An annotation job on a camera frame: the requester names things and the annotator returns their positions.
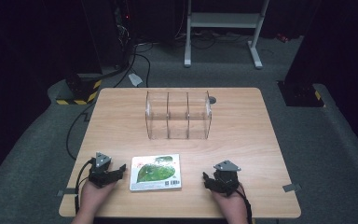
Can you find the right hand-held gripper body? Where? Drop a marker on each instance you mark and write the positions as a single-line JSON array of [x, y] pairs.
[[226, 179]]

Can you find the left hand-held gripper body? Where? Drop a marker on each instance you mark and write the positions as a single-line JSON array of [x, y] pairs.
[[100, 174]]

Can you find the book with green leaf cover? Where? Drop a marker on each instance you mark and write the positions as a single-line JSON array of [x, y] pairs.
[[155, 172]]

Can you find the clear acrylic divider rack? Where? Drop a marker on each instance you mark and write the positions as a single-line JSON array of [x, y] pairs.
[[178, 115]]

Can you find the person's left hand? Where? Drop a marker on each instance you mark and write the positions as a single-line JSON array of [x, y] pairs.
[[93, 196]]

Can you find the person's right hand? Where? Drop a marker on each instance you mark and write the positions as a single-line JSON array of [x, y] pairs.
[[231, 205]]

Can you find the grey tape strip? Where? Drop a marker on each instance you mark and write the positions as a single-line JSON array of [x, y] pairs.
[[66, 192], [291, 187]]

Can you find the grey round table grommet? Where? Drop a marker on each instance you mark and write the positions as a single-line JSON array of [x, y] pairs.
[[212, 100]]

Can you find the black yellow striped stand base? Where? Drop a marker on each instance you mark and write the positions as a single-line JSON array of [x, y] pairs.
[[80, 90]]

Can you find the white floor plug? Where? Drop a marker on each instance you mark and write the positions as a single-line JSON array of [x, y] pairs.
[[135, 79]]

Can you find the black stand base yellow mark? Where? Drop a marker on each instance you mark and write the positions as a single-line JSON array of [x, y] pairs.
[[303, 95]]

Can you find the small red floor object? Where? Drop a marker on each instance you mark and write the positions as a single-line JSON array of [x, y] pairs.
[[282, 38]]

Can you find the white metal stand frame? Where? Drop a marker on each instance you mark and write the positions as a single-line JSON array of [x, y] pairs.
[[223, 21]]

